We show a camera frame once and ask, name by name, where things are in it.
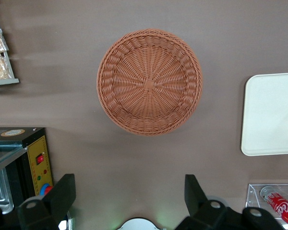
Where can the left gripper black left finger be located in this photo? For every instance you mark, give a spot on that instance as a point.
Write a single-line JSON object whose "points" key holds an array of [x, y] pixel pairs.
{"points": [[60, 194]]}

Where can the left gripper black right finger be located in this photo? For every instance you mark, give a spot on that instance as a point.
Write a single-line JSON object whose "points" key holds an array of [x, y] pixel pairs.
{"points": [[194, 196]]}

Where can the cream plastic tray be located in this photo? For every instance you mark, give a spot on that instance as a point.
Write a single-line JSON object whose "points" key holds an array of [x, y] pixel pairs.
{"points": [[268, 115]]}

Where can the round brown wicker basket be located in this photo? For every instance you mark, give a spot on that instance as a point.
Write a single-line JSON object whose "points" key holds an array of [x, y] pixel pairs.
{"points": [[148, 83]]}

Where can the black food warmer machine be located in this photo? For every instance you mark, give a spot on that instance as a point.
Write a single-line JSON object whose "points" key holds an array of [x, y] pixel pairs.
{"points": [[37, 148]]}

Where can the clear acrylic bottle rack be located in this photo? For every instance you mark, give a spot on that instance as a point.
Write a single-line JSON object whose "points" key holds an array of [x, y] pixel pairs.
{"points": [[253, 194]]}

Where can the steel warmer pan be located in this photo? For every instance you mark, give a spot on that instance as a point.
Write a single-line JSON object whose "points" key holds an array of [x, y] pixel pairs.
{"points": [[0, 191]]}

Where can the red cola bottle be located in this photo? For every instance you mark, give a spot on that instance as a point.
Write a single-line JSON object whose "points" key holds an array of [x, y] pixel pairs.
{"points": [[282, 207]]}

